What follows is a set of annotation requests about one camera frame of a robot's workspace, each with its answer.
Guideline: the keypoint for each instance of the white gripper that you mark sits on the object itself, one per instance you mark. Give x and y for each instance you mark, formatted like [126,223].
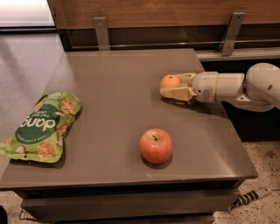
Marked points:
[205,85]

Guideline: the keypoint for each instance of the orange fruit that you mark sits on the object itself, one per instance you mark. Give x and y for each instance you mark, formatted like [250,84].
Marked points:
[169,80]

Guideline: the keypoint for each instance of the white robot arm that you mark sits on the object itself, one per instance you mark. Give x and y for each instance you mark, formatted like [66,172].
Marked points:
[258,90]

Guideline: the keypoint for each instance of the red apple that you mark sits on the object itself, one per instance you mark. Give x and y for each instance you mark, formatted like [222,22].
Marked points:
[156,146]

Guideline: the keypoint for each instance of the striped power strip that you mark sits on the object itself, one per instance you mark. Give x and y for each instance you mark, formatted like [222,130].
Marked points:
[251,196]

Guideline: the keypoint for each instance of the grey cabinet drawer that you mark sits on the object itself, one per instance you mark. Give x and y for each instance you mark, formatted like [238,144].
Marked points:
[128,205]

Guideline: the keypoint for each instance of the green snack bag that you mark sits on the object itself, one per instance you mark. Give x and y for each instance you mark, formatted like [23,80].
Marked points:
[39,137]

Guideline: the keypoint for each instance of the right metal bracket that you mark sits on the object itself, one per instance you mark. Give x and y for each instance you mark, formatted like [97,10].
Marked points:
[227,44]

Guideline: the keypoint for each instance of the metal bracket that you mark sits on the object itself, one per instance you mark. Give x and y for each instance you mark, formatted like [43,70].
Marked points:
[102,33]
[227,44]

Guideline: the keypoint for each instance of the left metal bracket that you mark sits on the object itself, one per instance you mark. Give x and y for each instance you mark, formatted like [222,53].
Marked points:
[102,33]

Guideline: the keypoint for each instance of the wooden wall panel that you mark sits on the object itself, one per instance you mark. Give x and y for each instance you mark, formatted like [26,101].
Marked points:
[80,14]

